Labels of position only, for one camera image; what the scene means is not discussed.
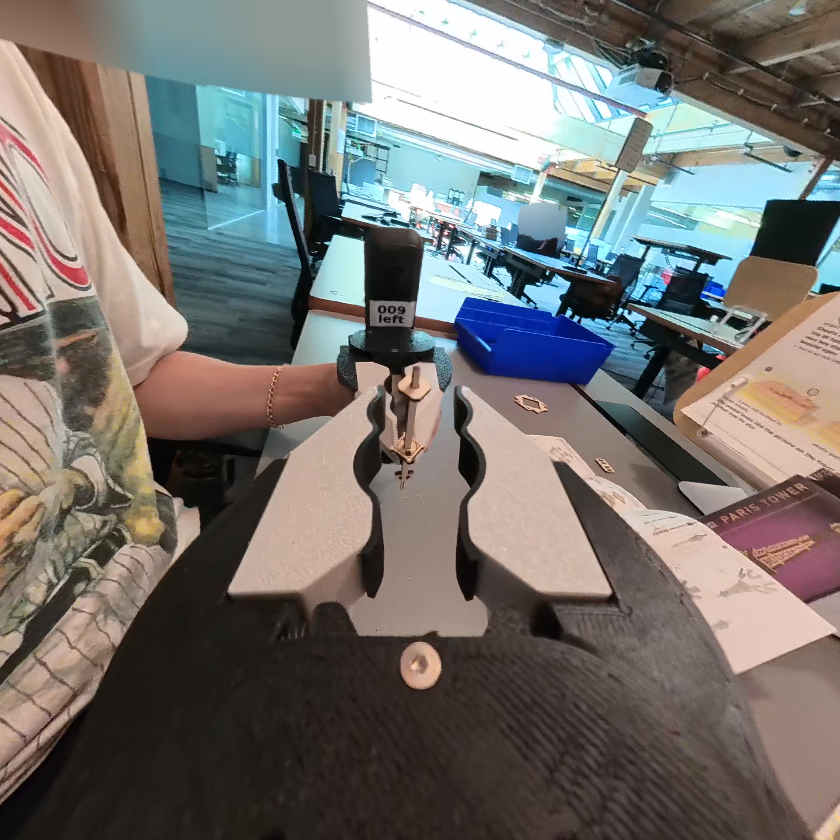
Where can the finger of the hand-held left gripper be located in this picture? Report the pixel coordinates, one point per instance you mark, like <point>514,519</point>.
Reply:
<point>430,423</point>
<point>392,438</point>

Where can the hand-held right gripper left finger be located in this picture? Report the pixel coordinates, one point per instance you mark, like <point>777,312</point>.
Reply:
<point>308,525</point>

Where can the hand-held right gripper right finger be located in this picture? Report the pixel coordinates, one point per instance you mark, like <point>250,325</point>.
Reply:
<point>538,525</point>

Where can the wooden model spire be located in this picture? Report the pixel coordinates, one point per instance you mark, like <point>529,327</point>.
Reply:
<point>409,426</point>

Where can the white top wooden-edge desk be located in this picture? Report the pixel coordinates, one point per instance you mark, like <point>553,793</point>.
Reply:
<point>341,275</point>

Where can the grey desk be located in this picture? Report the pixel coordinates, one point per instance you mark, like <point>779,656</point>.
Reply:
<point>525,433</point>

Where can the black desk panel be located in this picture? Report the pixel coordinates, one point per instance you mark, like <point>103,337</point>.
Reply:
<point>656,439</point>

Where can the small ladder-shaped wooden piece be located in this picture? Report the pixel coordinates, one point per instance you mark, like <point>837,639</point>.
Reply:
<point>604,465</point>

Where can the black office chair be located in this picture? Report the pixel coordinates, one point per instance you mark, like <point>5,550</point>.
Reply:
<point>292,210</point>

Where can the blue plastic bin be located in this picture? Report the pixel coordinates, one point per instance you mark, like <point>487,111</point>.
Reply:
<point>544,361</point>

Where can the row of office desks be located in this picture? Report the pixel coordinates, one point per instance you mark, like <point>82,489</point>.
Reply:
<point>558,266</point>

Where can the folded assembly instruction sheet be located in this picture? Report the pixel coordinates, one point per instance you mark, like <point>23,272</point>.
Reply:
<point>709,590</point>

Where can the plywood clipboard stand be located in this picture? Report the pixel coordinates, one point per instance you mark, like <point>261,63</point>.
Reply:
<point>688,403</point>

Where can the red orange bag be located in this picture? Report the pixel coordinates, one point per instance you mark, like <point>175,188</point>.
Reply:
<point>703,374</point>

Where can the purple model kit card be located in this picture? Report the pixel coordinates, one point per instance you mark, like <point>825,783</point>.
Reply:
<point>787,544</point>

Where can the white hanging sign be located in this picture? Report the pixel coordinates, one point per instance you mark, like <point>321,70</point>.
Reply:
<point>634,144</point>

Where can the clear acrylic stand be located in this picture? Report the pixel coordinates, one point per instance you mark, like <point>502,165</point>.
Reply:
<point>741,321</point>

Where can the white ceiling projector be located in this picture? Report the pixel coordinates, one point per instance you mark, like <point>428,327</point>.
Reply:
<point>640,79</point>

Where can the rounded plywood board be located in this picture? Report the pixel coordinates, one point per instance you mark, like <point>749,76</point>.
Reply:
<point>771,282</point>

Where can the black monitor screen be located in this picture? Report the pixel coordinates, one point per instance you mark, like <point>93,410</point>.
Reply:
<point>797,233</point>

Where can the star-shaped wooden frame piece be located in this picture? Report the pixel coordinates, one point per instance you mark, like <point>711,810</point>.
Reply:
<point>518,401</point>

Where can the wooden post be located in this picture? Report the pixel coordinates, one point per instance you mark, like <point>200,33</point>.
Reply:
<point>141,197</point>

